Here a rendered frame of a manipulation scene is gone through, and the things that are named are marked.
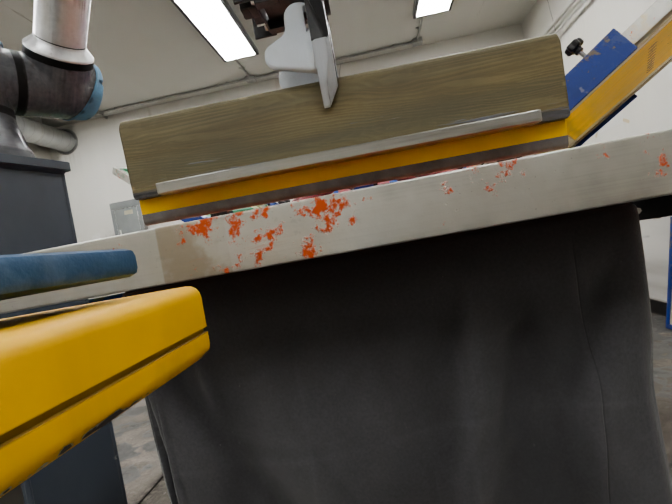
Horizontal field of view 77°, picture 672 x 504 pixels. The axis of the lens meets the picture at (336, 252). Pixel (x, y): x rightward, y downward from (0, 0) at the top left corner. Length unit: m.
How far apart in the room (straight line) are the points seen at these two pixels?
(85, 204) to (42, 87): 5.20
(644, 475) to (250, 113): 0.45
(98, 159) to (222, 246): 5.86
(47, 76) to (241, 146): 0.63
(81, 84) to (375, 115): 0.72
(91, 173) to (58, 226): 5.24
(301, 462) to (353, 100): 0.32
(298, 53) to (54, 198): 0.63
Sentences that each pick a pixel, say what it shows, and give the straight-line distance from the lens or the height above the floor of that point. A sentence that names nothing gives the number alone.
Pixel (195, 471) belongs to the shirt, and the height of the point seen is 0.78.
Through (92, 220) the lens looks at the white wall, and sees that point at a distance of 6.11.
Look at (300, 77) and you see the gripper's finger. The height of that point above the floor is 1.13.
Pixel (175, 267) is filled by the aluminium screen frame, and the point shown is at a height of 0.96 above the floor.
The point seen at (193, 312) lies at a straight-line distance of 0.16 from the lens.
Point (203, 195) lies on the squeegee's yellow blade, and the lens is 0.43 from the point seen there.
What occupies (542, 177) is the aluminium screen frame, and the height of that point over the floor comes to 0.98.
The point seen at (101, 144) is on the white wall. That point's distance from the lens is 6.14.
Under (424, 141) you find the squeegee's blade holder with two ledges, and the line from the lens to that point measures 0.39.
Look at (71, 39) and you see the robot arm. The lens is 1.00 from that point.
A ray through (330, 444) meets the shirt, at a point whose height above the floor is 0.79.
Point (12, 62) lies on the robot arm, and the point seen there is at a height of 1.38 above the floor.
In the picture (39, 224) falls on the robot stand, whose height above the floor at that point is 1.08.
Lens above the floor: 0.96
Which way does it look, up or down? 1 degrees down
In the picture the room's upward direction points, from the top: 10 degrees counter-clockwise
